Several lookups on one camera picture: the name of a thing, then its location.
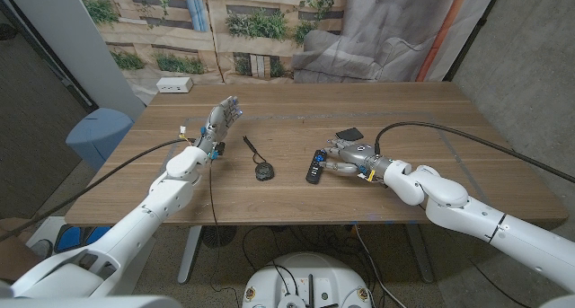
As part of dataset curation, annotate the white room divider panel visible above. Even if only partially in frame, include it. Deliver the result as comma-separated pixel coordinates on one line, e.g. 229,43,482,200
2,0,147,120

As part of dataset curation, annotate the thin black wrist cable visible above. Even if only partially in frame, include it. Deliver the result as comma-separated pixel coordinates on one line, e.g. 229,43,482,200
417,204,534,308
208,157,242,307

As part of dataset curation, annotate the thin black left wrist cable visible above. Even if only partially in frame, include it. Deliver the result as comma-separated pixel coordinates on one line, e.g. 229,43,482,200
208,157,242,307

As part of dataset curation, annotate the blue round stool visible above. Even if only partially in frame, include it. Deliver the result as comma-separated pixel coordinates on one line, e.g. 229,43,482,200
65,107,136,172

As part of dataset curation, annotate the black stopwatch with lanyard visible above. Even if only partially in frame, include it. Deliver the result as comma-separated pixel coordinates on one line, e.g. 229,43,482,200
243,135,276,182

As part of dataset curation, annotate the grey table leg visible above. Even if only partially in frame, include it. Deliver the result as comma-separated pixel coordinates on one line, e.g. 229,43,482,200
403,223,436,285

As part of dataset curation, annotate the black card holder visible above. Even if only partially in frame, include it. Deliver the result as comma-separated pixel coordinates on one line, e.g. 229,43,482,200
335,127,365,142

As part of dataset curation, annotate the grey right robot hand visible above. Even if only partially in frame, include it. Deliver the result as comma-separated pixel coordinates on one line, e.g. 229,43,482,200
322,136,394,183

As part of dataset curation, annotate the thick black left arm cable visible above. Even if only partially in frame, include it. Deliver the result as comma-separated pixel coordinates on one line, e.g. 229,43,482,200
0,137,198,242

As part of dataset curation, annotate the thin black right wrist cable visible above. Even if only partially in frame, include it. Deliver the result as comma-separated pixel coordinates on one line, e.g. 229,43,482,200
417,204,534,308

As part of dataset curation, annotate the black TV remote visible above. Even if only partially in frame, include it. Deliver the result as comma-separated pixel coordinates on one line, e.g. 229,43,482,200
305,149,328,185

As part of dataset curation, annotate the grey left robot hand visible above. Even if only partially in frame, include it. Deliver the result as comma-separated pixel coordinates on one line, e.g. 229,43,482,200
194,95,243,161

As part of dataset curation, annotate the white blue device on floor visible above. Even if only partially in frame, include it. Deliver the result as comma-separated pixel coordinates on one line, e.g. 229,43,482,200
25,216,113,260

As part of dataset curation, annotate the white table leg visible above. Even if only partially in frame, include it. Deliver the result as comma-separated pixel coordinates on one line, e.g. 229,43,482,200
176,225,203,286

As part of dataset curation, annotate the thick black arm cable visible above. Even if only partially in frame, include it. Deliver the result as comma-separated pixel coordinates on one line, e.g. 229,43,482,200
374,121,575,184
0,137,198,242

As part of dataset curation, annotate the white power strip box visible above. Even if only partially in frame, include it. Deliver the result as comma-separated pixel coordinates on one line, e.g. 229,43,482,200
155,76,194,94

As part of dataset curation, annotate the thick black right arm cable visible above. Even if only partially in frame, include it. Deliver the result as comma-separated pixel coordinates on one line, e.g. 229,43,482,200
374,121,575,184

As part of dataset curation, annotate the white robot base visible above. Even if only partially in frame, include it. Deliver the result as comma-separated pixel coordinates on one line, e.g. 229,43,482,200
242,251,373,308

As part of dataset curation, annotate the printed fabric backdrop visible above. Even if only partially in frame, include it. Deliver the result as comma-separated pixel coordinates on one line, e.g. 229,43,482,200
74,0,501,105

